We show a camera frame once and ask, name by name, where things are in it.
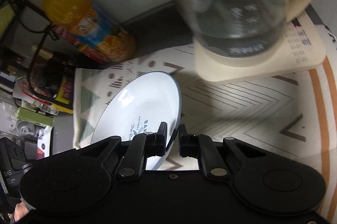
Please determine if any cream kettle base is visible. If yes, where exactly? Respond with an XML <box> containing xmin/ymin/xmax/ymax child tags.
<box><xmin>193</xmin><ymin>12</ymin><xmax>326</xmax><ymax>84</ymax></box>

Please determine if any white Bakery plate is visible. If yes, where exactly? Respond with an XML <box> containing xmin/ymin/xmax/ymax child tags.
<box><xmin>91</xmin><ymin>71</ymin><xmax>182</xmax><ymax>170</ymax></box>

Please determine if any red drink can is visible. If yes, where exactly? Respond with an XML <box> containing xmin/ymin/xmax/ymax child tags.
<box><xmin>52</xmin><ymin>25</ymin><xmax>111</xmax><ymax>64</ymax></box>

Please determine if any dark soy sauce bottle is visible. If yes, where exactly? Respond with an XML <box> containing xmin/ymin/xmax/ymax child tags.
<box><xmin>29</xmin><ymin>44</ymin><xmax>75</xmax><ymax>114</ymax></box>

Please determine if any patterned table cloth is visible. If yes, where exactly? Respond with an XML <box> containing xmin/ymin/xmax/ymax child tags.
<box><xmin>72</xmin><ymin>2</ymin><xmax>337</xmax><ymax>217</ymax></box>

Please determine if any green box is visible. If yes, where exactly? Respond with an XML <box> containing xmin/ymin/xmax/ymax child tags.
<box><xmin>15</xmin><ymin>107</ymin><xmax>53</xmax><ymax>126</ymax></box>

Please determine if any black power cable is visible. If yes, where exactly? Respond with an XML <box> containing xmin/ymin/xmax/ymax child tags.
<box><xmin>0</xmin><ymin>0</ymin><xmax>95</xmax><ymax>104</ymax></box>

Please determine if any orange juice bottle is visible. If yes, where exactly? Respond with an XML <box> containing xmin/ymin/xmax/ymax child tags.
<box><xmin>41</xmin><ymin>0</ymin><xmax>135</xmax><ymax>63</ymax></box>

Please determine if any white product package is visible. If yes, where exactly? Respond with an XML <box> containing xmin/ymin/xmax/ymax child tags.
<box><xmin>37</xmin><ymin>126</ymin><xmax>54</xmax><ymax>160</ymax></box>

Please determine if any person's hand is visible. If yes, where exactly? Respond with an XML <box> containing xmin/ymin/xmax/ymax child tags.
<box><xmin>10</xmin><ymin>201</ymin><xmax>29</xmax><ymax>223</ymax></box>

